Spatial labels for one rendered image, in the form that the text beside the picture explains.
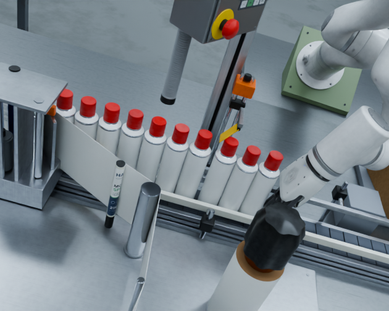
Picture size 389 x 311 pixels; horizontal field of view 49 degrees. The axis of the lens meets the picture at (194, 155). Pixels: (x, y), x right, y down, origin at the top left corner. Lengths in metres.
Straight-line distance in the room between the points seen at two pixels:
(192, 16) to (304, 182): 0.42
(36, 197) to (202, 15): 0.50
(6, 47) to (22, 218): 0.79
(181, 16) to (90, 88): 0.67
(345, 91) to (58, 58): 1.08
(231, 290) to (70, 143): 0.45
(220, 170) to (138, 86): 0.63
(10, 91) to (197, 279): 0.52
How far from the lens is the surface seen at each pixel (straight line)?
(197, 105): 1.49
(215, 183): 1.00
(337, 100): 1.79
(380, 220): 1.17
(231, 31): 0.81
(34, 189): 0.95
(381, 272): 1.19
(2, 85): 0.87
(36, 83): 0.88
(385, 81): 0.92
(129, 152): 0.98
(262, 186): 0.99
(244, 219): 1.04
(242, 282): 0.76
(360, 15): 1.33
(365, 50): 1.41
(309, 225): 1.16
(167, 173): 0.99
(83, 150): 0.93
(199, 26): 0.82
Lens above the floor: 1.64
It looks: 39 degrees down
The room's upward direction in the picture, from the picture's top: 19 degrees clockwise
